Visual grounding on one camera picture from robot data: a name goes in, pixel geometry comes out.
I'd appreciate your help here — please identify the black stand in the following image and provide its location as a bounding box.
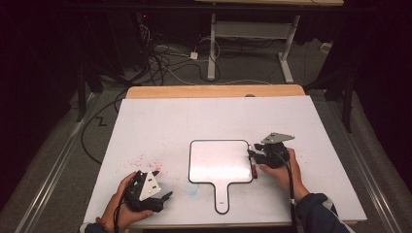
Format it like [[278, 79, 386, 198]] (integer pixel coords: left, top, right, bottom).
[[304, 64, 357, 134], [75, 61, 105, 123]]

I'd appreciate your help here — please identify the white table cover sheet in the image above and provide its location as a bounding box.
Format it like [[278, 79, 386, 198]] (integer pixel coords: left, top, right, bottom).
[[84, 95, 368, 228]]

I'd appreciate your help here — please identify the white paddle whiteboard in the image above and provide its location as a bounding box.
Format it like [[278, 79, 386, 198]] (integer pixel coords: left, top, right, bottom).
[[188, 139, 255, 216]]

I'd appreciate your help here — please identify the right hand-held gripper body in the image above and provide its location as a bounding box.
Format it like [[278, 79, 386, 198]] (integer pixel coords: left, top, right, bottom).
[[257, 131, 296, 170]]

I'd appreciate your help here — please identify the hand-held gripper cable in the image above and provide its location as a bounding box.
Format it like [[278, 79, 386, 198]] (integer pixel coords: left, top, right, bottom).
[[112, 179, 139, 233], [273, 150, 297, 233]]

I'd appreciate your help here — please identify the person's right hand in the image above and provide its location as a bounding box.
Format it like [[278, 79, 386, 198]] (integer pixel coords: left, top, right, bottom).
[[257, 148, 311, 202]]

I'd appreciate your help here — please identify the small white box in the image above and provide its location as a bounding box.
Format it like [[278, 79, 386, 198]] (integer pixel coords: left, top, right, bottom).
[[320, 41, 335, 54]]

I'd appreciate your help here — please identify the wooden table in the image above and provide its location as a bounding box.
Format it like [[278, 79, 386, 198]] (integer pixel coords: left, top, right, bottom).
[[124, 83, 359, 231]]

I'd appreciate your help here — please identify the long black floor cable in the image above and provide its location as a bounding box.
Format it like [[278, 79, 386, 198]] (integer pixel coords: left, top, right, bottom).
[[80, 89, 128, 165]]

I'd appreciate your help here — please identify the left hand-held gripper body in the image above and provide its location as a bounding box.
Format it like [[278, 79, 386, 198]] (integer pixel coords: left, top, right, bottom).
[[123, 170, 165, 214]]

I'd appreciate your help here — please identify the person's left hand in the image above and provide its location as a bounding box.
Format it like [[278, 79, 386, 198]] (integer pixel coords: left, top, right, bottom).
[[101, 171, 155, 233]]

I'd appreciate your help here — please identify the metal floor rail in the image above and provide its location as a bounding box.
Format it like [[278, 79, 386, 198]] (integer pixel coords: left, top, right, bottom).
[[13, 92, 98, 233], [324, 96, 403, 233]]

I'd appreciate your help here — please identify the right hand-held gripper cable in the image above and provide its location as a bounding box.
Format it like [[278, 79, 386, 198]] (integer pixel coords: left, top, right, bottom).
[[273, 150, 297, 233]]

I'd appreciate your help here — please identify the red bracelet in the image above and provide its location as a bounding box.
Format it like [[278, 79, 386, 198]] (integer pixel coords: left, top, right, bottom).
[[94, 216, 111, 233]]

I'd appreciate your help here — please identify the left hand-held gripper cable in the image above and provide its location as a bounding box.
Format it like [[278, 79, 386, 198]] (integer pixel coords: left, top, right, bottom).
[[112, 179, 139, 233]]

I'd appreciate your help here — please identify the white desk with metal legs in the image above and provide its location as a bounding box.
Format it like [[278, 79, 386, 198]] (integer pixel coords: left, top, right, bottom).
[[193, 0, 345, 84]]

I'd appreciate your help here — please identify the white marker with red cap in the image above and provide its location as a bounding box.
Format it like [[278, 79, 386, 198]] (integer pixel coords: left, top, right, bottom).
[[247, 145, 259, 180]]

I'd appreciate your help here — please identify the white floor cable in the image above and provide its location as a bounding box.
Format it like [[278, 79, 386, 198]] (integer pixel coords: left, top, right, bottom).
[[154, 37, 271, 86]]

